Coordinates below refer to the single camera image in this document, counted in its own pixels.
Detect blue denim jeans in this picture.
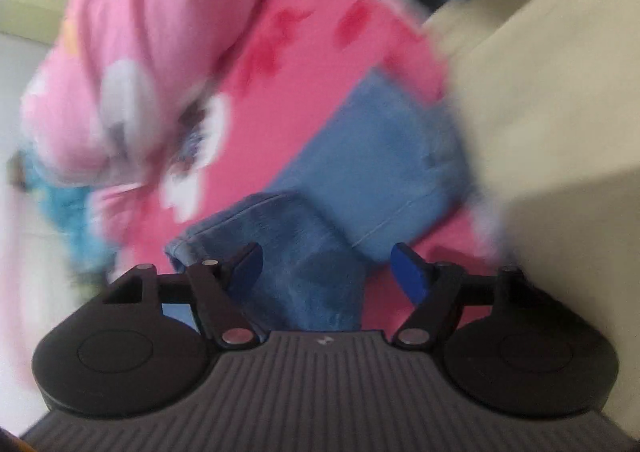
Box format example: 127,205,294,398
165,72,473,333

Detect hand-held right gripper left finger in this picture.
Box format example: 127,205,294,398
102,242,264,349

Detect teal cloth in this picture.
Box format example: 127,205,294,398
25,164,118,275

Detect light pink floral quilt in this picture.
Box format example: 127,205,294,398
20,0,281,253

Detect pink floral bedsheet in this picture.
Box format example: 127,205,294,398
90,0,506,333

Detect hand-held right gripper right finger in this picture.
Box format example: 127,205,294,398
390,242,551,350

